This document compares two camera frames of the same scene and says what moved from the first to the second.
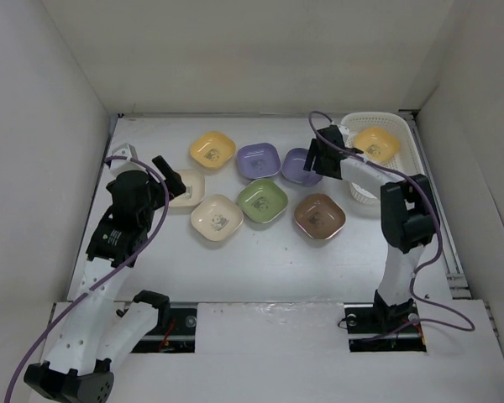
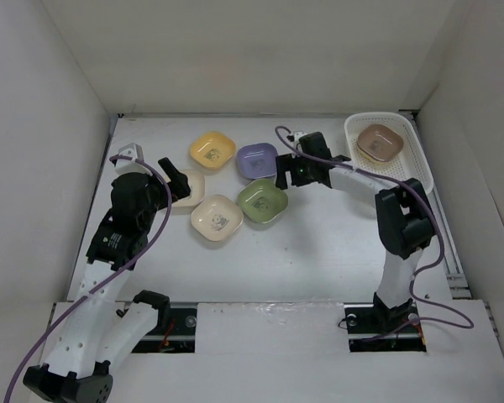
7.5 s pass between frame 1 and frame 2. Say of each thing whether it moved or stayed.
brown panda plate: moved
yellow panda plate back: stayed
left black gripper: stayed
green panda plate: stayed
